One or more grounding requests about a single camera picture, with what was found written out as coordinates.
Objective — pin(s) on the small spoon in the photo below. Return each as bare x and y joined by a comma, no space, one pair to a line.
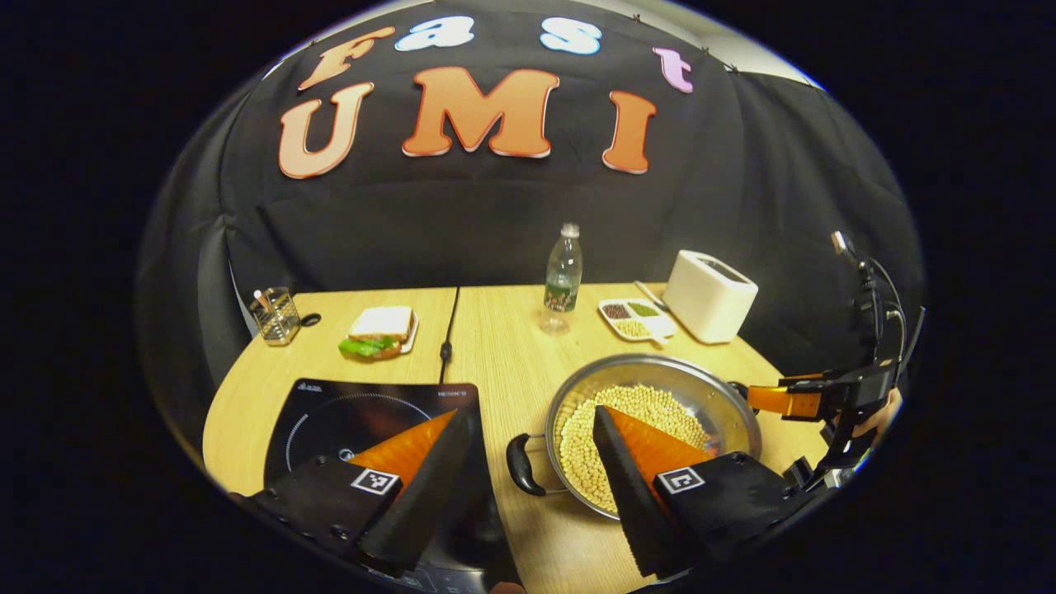
652,294

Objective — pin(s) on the white sandwich plate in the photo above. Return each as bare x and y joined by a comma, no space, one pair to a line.
410,334

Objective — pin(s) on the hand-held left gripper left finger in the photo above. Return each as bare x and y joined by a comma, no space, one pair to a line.
421,503

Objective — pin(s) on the row of black cloth clips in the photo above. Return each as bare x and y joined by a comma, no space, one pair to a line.
706,52

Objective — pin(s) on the pile of yellow soybeans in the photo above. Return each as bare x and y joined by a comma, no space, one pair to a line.
577,454

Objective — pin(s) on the black induction cooktop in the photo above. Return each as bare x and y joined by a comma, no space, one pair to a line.
330,412

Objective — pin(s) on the black backdrop cloth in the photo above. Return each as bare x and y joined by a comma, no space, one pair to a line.
412,223

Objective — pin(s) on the clear plastic water bottle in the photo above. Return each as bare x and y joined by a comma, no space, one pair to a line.
563,276

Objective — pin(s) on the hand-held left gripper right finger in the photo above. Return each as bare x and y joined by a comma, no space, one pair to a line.
627,487

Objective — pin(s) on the white divided bean dish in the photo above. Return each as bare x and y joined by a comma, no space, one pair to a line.
635,322

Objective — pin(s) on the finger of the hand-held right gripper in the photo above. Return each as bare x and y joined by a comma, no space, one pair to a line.
784,401
804,379

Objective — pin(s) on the black table grommet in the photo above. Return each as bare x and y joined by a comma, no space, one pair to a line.
310,319

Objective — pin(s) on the sandwich with lettuce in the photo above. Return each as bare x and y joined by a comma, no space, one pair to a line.
379,326

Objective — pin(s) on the white toaster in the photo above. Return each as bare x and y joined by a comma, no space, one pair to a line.
709,301

